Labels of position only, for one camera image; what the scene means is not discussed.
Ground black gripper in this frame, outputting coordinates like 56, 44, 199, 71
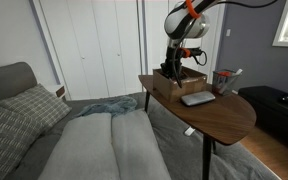
159, 45, 188, 81

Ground brown cardboard box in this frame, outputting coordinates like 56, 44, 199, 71
152, 66, 208, 103

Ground orange capped marker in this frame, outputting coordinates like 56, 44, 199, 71
217, 70, 233, 78

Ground gray oblong case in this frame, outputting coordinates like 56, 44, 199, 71
180, 90, 216, 107

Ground white remote control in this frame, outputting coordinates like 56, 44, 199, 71
183, 126, 197, 137

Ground blue gray crumpled blanket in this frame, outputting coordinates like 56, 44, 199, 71
74, 95, 139, 118

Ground dark wooden side table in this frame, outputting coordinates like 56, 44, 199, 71
138, 73, 257, 180

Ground white bifold closet doors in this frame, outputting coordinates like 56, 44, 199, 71
38, 0, 142, 100

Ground gray rug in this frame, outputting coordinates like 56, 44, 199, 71
130, 91, 282, 180

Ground light gray long cushion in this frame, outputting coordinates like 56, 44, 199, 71
37, 112, 122, 180
111, 109, 172, 180

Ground black cabinet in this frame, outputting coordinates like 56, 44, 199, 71
237, 85, 288, 155

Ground white nightstand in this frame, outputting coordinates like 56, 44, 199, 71
45, 83, 67, 101

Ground small gray plaid pillow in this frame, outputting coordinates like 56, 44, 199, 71
0, 83, 73, 132

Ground gray sofa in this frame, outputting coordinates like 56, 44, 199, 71
0, 61, 152, 180

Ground large gray plaid pillow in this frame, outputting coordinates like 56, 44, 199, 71
0, 98, 46, 180

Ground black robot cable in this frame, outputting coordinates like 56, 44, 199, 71
215, 0, 279, 9

